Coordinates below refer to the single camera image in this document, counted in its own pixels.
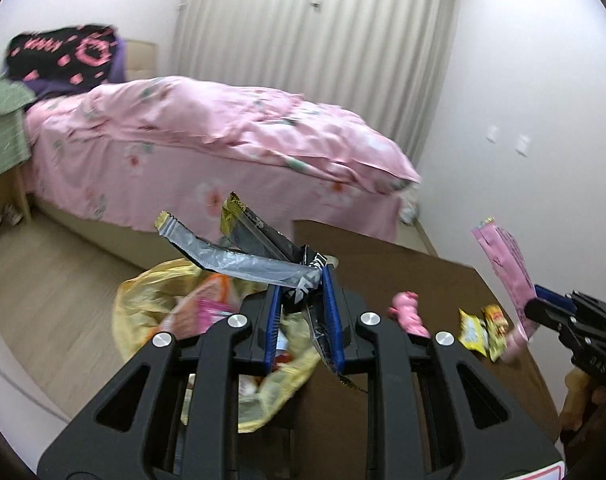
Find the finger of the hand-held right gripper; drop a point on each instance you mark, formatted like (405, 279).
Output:
(545, 312)
(553, 294)

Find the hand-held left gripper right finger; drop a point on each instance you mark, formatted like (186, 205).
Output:
(333, 325)

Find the purple pillow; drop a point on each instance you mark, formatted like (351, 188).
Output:
(119, 60)

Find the beige bed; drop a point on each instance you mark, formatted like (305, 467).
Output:
(108, 232)

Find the wooden nightstand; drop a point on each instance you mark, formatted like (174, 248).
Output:
(5, 195)

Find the striped white curtain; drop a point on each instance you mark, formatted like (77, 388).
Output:
(308, 35)

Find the yellow red noodle packet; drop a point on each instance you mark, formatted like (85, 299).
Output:
(470, 332)

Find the green checked cloth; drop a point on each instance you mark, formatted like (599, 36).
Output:
(3, 125)

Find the pink covered bed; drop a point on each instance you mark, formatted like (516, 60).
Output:
(208, 125)

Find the black silver foil wrapper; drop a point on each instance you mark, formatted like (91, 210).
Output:
(243, 262)

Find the black pink patterned pillow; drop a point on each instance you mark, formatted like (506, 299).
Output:
(58, 55)

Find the person's right hand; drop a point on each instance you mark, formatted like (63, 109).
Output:
(578, 395)

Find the black wrapper with yellow end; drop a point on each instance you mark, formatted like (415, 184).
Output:
(255, 232)

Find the white plastic bag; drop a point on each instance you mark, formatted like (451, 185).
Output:
(409, 210)

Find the yellow plastic bag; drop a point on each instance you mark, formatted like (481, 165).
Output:
(138, 305)

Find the pink snack packet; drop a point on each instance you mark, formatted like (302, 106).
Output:
(505, 265)

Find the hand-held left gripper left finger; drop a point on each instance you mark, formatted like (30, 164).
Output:
(271, 330)

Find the orange white snack packet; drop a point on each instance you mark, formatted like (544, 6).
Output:
(210, 287)

